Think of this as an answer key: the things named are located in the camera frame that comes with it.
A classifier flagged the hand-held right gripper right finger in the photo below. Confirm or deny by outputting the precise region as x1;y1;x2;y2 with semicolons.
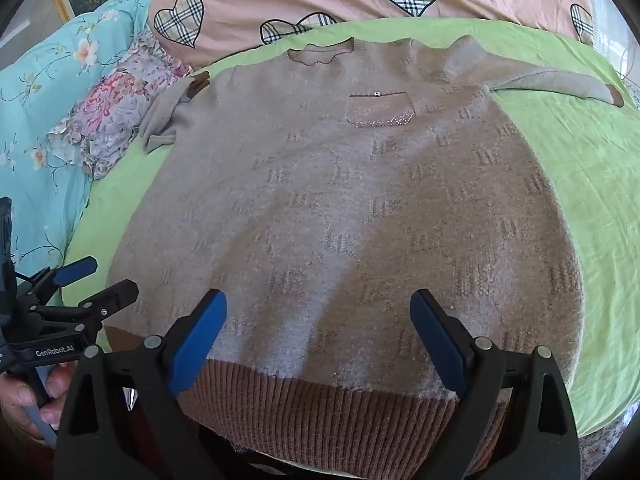
409;289;583;480

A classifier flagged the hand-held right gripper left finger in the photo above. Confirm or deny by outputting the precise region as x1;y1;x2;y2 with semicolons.
52;289;236;480

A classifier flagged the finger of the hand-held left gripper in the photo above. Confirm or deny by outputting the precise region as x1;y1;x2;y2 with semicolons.
20;256;99;306
30;280;140;342

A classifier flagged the beige knit sweater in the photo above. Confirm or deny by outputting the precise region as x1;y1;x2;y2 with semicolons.
105;35;626;478

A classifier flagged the person's left hand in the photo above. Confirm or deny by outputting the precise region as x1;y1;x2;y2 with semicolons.
0;364;77;441

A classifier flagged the light blue floral quilt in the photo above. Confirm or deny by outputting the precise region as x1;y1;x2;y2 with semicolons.
0;0;166;281

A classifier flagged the purple floral cloth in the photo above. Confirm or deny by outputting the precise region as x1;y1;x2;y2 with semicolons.
47;27;193;181

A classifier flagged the grey floral bed sheet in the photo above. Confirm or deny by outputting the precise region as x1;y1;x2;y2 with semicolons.
575;405;636;480

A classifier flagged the green bed sheet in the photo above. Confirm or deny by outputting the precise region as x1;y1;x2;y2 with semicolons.
62;17;640;438

